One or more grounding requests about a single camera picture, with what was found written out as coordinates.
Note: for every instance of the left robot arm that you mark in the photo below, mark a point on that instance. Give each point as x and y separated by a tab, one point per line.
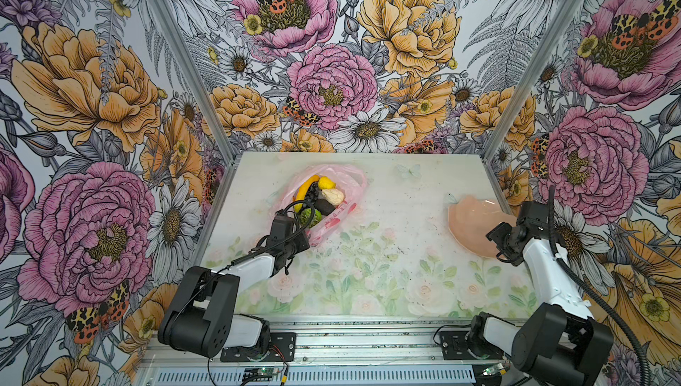
202	317

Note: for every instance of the aluminium corner post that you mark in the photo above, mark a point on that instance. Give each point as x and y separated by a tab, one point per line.
554	33
173	34

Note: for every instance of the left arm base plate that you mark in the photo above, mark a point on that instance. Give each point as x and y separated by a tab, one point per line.
281	348

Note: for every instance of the green circuit board right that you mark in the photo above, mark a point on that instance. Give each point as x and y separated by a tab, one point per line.
492	370

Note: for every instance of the right aluminium corner post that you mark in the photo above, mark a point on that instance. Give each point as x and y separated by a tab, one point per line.
554	33

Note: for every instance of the pink plastic bag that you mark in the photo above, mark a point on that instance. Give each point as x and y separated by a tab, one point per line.
321	197

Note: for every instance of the aluminium front rail frame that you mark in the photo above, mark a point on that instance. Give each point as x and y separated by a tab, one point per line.
343	351

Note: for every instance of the beige garlic bulb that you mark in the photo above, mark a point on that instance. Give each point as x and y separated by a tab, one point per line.
334	196

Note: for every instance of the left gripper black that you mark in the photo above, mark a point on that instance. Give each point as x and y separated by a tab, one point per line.
302	245

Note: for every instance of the green circuit board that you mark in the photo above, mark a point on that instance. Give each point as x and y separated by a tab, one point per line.
492	370
264	375

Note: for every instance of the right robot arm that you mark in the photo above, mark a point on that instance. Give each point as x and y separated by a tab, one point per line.
560	343

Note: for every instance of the left aluminium corner post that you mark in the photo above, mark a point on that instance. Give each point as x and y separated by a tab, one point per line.
173	34

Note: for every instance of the yellow lemon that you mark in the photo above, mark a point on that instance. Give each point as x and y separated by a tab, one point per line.
325	183

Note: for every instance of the bright green bumpy fruit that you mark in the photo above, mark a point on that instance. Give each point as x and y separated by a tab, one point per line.
310	217

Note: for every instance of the dark grape bunch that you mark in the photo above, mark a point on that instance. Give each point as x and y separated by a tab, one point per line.
312	195

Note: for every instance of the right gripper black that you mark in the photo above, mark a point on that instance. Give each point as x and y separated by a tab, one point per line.
497	233

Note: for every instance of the dark green avocado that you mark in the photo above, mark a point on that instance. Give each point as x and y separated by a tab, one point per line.
324	207

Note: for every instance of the yellow banana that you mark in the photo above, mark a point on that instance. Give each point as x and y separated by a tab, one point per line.
303	191

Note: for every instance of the green circuit board left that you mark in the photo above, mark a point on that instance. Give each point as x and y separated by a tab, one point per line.
264	375

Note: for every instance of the pink scalloped bowl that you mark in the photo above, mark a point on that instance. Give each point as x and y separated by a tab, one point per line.
472	219

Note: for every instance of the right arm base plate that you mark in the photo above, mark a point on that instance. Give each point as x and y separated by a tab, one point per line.
456	345

